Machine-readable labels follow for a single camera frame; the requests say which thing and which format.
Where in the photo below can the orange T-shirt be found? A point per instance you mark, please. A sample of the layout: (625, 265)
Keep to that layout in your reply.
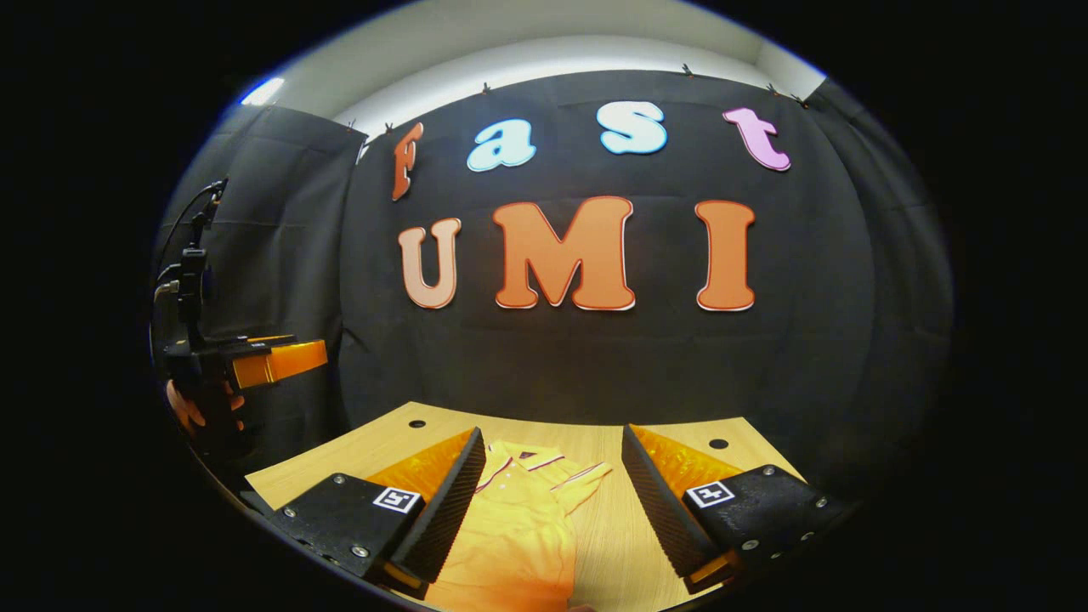
(510, 544)

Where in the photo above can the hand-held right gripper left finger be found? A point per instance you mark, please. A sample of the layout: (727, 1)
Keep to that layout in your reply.
(442, 510)

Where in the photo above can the ceiling light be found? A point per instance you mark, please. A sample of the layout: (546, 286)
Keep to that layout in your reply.
(262, 91)

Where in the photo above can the black backdrop cloth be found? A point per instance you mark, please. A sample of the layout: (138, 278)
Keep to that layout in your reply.
(595, 365)

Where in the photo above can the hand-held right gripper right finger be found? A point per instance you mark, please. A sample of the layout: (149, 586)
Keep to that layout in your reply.
(663, 510)

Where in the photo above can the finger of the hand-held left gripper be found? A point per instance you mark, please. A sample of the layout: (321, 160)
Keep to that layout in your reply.
(285, 361)

